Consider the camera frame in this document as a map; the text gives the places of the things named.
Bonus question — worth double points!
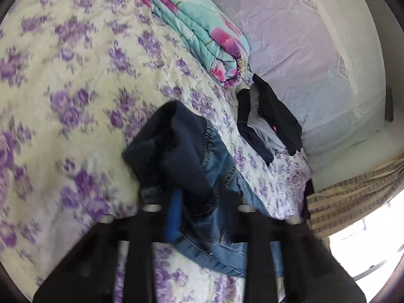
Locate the blue denim kids pants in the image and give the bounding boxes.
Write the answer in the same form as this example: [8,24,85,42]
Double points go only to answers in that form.
[122,100,269,278]

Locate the beige checked curtain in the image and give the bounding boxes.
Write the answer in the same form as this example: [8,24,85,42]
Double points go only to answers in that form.
[306,154,404,239]

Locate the folded dark navy garment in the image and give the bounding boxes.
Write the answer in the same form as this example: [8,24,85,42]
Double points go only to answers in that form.
[236,88,274,166]

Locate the folded black garment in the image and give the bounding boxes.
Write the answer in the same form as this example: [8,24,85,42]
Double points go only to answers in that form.
[252,74,303,156]

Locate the folded grey garment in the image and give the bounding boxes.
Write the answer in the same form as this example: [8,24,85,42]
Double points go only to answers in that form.
[247,84,286,153]

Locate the purple floral bed quilt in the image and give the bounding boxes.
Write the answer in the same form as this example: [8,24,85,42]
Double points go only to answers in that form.
[1,0,311,299]

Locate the lavender lace pillow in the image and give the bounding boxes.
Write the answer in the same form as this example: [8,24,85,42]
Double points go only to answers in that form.
[212,0,386,168]

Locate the folded teal pink floral blanket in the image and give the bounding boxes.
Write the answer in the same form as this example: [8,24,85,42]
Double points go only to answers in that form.
[142,0,250,88]

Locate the window frame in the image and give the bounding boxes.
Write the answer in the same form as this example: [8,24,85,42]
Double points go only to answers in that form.
[353,260,387,281]

